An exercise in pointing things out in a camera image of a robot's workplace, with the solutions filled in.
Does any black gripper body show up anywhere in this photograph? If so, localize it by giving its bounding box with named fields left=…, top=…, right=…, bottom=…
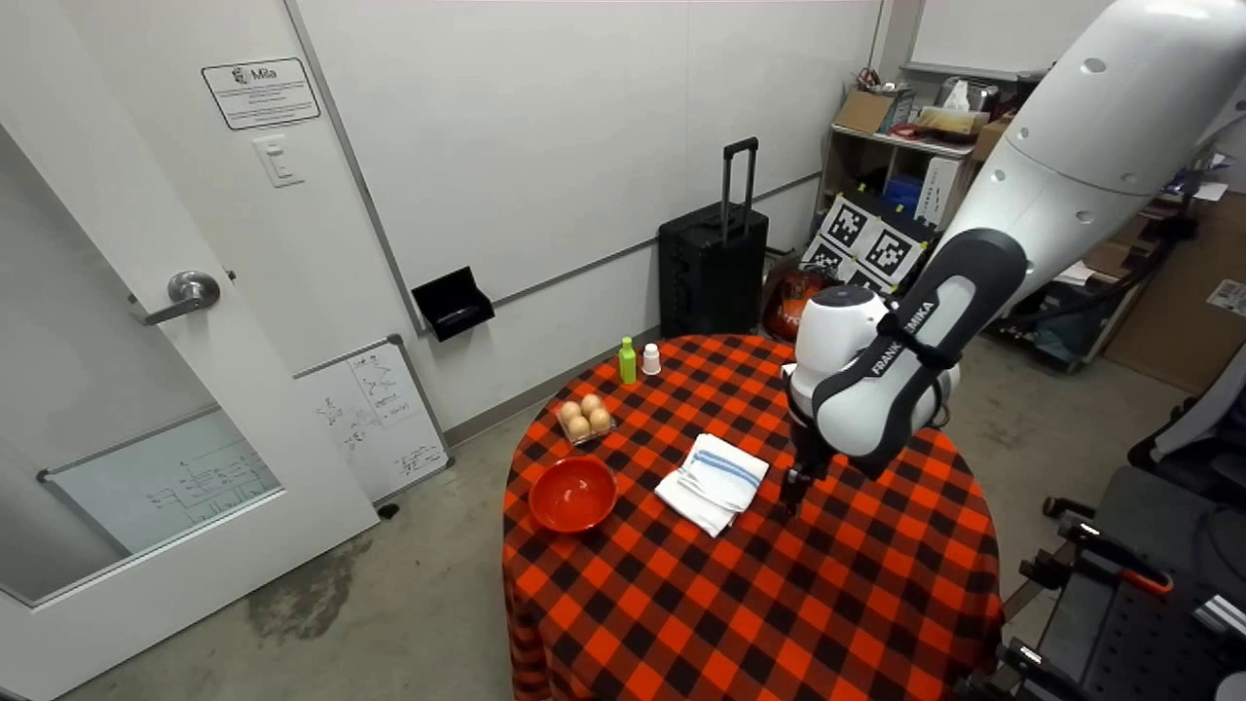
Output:
left=783, top=411, right=838, bottom=483

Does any white towel with blue stripes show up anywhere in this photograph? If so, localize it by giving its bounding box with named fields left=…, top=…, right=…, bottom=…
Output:
left=649, top=429, right=776, bottom=540

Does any red black plaid tablecloth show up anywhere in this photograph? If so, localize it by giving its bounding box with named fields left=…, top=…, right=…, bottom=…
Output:
left=497, top=333, right=1009, bottom=701

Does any orange bag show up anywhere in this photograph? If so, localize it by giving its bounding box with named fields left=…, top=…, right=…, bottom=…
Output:
left=762, top=267, right=827, bottom=344

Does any black suitcase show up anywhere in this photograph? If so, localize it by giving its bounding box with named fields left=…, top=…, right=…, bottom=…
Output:
left=655, top=137, right=770, bottom=344

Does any black white marker board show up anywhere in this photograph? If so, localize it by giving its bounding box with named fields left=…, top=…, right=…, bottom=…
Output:
left=797, top=193, right=938, bottom=299

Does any red bowl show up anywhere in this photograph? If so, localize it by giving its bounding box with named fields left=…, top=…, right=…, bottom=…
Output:
left=520, top=456, right=618, bottom=540

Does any dark storage bin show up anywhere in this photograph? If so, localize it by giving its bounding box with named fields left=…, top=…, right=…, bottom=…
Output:
left=1023, top=278, right=1110, bottom=376

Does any black orange clamp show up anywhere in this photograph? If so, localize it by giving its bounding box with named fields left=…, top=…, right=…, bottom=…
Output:
left=1018, top=496, right=1181, bottom=603
left=994, top=635, right=1085, bottom=701

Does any wooden shelf unit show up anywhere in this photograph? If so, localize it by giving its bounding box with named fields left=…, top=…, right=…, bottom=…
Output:
left=823, top=73, right=1204, bottom=376

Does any cardboard box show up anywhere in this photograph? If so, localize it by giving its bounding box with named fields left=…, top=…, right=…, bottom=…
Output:
left=835, top=85, right=903, bottom=142

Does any white plastic bag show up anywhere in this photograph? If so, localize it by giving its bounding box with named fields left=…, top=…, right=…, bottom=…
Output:
left=931, top=73, right=983, bottom=132

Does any black perforated robot table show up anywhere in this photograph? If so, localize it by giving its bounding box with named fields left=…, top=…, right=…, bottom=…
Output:
left=998, top=425, right=1246, bottom=701

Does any large brown cardboard sheet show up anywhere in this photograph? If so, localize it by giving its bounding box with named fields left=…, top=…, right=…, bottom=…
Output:
left=1101, top=193, right=1246, bottom=402

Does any small leaning whiteboard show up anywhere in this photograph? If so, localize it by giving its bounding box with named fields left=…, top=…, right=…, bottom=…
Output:
left=292, top=337, right=453, bottom=509

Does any white door sign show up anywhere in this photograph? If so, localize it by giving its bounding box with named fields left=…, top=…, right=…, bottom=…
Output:
left=200, top=54, right=327, bottom=137

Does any white door with window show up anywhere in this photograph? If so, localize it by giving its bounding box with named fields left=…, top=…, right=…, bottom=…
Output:
left=0, top=0, right=380, bottom=701

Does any black wall box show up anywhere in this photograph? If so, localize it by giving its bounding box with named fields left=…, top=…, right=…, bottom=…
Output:
left=409, top=267, right=497, bottom=347

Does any large wall whiteboard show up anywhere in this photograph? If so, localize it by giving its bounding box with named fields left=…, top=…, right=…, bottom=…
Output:
left=906, top=0, right=1119, bottom=85
left=282, top=0, right=903, bottom=317

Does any small white wall plate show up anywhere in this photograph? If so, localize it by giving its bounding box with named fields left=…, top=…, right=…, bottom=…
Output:
left=248, top=132, right=309, bottom=193

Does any silver door handle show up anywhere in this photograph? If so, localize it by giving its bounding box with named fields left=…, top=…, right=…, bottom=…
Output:
left=136, top=270, right=227, bottom=333

